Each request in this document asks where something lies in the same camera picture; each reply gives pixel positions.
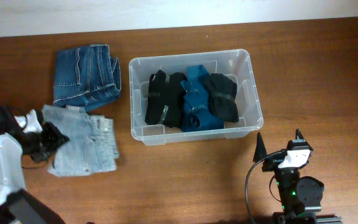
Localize light blue jeans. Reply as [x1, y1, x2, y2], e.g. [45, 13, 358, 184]
[42, 105, 119, 177]

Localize teal blue shirt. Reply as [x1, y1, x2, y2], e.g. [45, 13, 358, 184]
[180, 65, 224, 133]

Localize dark blue folded jeans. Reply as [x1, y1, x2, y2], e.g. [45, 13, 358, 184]
[53, 44, 121, 111]

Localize black garment with tape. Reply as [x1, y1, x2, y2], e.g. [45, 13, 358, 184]
[145, 70, 187, 128]

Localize right black camera cable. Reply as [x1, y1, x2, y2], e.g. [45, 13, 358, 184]
[244, 151, 287, 224]

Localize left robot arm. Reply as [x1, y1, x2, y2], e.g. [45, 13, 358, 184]
[0, 105, 70, 223]

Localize dark navy garment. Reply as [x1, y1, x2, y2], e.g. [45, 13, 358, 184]
[203, 73, 239, 123]

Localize clear plastic storage bin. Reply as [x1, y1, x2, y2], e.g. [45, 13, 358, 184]
[129, 49, 264, 146]

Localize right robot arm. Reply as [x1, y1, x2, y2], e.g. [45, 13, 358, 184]
[253, 129, 324, 223]

